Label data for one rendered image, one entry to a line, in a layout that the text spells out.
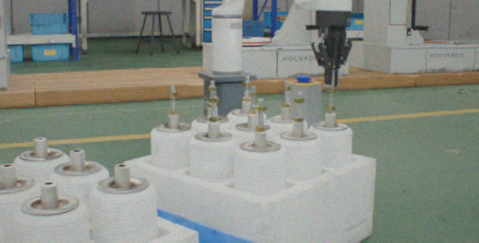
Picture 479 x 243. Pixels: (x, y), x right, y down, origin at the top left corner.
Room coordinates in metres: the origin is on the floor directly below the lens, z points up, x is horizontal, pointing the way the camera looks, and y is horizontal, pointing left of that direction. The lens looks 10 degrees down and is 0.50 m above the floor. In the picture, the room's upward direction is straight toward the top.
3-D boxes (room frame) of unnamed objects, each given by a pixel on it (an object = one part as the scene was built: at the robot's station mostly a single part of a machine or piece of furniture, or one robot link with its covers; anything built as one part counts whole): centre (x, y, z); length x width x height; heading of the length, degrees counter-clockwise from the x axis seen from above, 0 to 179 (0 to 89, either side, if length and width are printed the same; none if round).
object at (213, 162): (1.07, 0.05, 0.16); 0.10 x 0.10 x 0.18
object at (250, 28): (6.01, 0.00, 0.18); 0.50 x 0.41 x 0.37; 25
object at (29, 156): (0.92, 0.34, 0.25); 0.08 x 0.08 x 0.01
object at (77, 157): (0.84, 0.25, 0.26); 0.02 x 0.02 x 0.03
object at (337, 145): (1.17, -0.20, 0.16); 0.10 x 0.10 x 0.18
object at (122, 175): (0.76, 0.16, 0.26); 0.02 x 0.02 x 0.03
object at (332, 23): (1.17, -0.20, 0.46); 0.08 x 0.08 x 0.09
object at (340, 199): (1.16, -0.03, 0.09); 0.39 x 0.39 x 0.18; 48
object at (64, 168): (0.84, 0.25, 0.25); 0.08 x 0.08 x 0.01
